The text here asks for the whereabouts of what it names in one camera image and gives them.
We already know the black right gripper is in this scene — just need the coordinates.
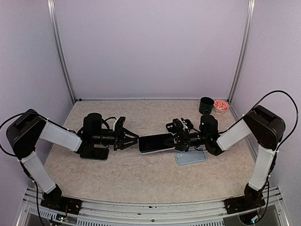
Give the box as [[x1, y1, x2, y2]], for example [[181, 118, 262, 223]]
[[165, 128, 209, 151]]

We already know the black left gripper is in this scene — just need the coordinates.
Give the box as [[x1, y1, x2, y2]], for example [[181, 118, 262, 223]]
[[92, 125, 139, 151]]

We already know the black smartphone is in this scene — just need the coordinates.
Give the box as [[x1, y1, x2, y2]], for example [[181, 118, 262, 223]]
[[138, 133, 167, 147]]

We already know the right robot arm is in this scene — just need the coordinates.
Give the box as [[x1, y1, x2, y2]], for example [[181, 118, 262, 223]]
[[164, 105, 285, 209]]

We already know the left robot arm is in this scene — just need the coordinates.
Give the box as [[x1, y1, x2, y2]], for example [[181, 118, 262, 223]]
[[6, 109, 139, 210]]

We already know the black phone case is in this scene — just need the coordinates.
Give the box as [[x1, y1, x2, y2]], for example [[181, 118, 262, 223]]
[[166, 122, 179, 134]]

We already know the light blue phone case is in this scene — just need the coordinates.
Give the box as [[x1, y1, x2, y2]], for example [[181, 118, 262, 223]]
[[175, 149, 207, 166]]

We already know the green edged smartphone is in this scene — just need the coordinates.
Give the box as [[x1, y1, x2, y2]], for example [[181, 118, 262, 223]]
[[80, 148, 109, 161]]

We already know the dark green mug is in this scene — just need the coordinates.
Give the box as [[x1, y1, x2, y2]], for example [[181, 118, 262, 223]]
[[199, 97, 214, 115]]

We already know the red white patterned bowl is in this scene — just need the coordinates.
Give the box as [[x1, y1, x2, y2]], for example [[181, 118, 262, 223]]
[[214, 100, 230, 114]]

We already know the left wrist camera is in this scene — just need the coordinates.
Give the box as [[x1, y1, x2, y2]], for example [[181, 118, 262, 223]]
[[112, 116, 126, 133]]

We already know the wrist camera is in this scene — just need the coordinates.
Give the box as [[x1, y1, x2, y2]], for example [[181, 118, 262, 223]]
[[181, 118, 194, 130], [112, 116, 126, 133]]

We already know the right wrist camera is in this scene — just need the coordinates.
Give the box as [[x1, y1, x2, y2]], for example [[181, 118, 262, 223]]
[[181, 118, 194, 130]]

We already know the front aluminium rail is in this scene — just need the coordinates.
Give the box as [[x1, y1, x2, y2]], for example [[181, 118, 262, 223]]
[[16, 187, 291, 226]]

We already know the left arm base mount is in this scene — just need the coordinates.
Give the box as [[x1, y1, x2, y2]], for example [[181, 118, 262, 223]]
[[40, 191, 82, 215]]

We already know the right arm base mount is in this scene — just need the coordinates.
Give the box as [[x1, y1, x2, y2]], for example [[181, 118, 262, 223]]
[[224, 186, 265, 214]]

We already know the right aluminium frame post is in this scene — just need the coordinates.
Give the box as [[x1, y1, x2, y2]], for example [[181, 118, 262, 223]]
[[227, 0, 255, 105]]

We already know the aluminium frame post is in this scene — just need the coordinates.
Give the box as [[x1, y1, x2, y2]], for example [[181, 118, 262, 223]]
[[47, 0, 77, 104], [227, 0, 255, 105]]

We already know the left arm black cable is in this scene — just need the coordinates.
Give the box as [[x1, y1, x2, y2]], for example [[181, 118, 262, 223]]
[[0, 112, 38, 158]]

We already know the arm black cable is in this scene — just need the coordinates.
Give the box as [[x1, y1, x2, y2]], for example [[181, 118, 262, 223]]
[[249, 90, 299, 151], [0, 112, 38, 158]]

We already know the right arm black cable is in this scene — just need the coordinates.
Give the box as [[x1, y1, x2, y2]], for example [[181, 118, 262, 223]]
[[249, 90, 299, 151]]

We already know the left aluminium frame post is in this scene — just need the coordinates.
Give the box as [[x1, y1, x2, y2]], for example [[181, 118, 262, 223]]
[[47, 0, 77, 104]]

